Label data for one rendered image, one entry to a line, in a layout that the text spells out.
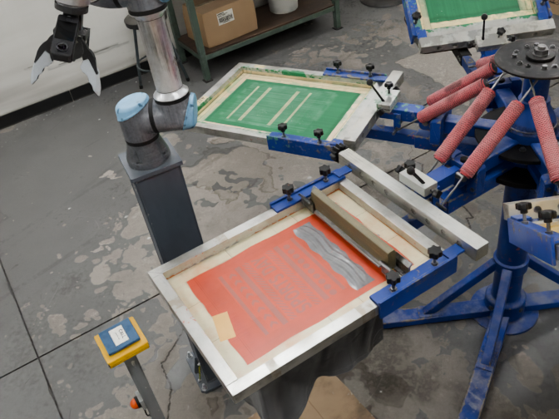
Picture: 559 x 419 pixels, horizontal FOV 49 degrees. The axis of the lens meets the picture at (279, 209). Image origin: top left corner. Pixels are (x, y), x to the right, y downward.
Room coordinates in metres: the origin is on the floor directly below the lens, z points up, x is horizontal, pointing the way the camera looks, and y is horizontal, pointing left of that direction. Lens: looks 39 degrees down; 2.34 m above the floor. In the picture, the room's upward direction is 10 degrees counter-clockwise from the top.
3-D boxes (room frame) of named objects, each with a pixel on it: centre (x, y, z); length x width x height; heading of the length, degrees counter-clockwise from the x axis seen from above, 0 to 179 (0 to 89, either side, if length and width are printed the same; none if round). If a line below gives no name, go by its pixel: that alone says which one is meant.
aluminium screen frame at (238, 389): (1.37, -0.02, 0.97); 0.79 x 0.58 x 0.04; 116
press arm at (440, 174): (1.62, -0.53, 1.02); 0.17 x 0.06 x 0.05; 116
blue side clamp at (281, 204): (1.73, -0.11, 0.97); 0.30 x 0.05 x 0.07; 116
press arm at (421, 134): (2.18, -0.45, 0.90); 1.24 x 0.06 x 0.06; 56
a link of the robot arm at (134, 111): (1.81, 0.41, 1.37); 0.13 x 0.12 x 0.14; 84
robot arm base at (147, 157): (1.81, 0.42, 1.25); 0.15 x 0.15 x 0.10
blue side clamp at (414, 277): (1.23, -0.36, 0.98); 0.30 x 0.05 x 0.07; 116
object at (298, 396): (1.16, -0.06, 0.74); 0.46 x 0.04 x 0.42; 116
